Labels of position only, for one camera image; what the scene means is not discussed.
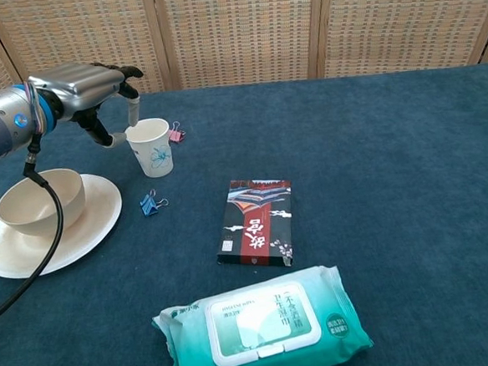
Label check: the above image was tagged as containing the blue binder clip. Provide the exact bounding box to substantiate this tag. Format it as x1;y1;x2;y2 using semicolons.
138;187;172;219

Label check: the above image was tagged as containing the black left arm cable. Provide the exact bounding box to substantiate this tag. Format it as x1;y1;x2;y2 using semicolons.
0;132;72;326

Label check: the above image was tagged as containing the black red printed box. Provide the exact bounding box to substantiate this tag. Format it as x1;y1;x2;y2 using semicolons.
211;175;297;273

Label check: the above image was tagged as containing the white oval plate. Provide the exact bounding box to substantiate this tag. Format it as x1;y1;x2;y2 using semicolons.
0;170;129;281

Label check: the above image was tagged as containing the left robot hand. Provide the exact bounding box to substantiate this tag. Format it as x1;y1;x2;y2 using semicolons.
26;58;150;155

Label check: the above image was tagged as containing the beige bowl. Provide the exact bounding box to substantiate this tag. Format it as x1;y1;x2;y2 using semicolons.
0;166;89;242

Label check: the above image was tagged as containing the pink binder clip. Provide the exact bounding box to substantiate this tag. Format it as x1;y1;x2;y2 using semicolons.
166;120;188;145

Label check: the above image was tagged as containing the dark teal table cloth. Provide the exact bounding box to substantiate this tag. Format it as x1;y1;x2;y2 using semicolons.
0;61;488;366

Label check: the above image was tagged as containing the teal wet wipes pack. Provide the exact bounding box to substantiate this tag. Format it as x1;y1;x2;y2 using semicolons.
149;261;376;366

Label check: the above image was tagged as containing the woven bamboo folding screen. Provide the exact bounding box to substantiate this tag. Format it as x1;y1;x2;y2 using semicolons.
0;0;488;110

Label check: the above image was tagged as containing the paper cup with blue flower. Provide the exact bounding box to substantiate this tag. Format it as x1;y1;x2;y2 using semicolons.
123;116;175;181

